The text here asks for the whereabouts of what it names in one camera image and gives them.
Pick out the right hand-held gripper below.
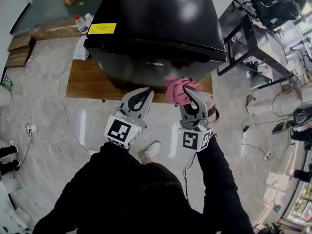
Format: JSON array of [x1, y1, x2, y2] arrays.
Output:
[[176, 88, 212, 153]]

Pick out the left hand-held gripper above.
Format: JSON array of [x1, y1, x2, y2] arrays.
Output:
[[104, 87, 155, 150]]

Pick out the pink cloth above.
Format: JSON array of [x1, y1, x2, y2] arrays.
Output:
[[163, 76, 204, 106]]

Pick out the black mini fridge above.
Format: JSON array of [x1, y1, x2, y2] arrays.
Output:
[[83, 0, 227, 94]]

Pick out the person's right forearm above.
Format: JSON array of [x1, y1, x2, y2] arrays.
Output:
[[195, 137, 241, 204]]

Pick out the person's left forearm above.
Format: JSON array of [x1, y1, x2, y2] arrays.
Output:
[[91, 141, 137, 180]]

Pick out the person's right hand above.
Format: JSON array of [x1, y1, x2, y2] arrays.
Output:
[[197, 91, 220, 125]]

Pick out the person's right shoe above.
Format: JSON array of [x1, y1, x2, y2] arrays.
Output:
[[140, 141, 161, 164]]

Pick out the wooden platform board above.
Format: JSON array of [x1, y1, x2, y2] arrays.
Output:
[[65, 57, 213, 104]]

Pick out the white green wipes packet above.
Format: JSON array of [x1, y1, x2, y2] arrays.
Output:
[[72, 36, 90, 61]]

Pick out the red-labelled white bottle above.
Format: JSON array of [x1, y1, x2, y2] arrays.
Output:
[[230, 30, 244, 43]]

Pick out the black round device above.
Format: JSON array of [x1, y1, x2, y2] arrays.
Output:
[[272, 120, 293, 136]]

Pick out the red-capped clear plastic bottle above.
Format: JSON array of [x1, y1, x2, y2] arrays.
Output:
[[74, 14, 88, 36]]

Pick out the white-capped clear plastic bottle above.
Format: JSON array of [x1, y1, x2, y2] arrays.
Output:
[[84, 13, 95, 28]]

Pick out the black metal table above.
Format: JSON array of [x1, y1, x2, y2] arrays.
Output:
[[216, 14, 297, 87]]

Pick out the person's black clothed torso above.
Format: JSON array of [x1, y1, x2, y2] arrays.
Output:
[[33, 152, 256, 234]]

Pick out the worn wooden ledge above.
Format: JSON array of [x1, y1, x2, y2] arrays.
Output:
[[28, 17, 82, 41]]

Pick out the black grey backpack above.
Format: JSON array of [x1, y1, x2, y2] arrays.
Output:
[[291, 103, 312, 134]]

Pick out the wooden steps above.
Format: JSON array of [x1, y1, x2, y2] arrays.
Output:
[[4, 35, 37, 68]]

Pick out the black office chair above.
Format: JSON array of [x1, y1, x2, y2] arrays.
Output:
[[252, 0, 300, 28]]

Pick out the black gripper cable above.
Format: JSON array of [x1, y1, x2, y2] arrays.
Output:
[[182, 152, 198, 204]]

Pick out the white cable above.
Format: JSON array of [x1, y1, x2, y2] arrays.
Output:
[[9, 71, 98, 156]]

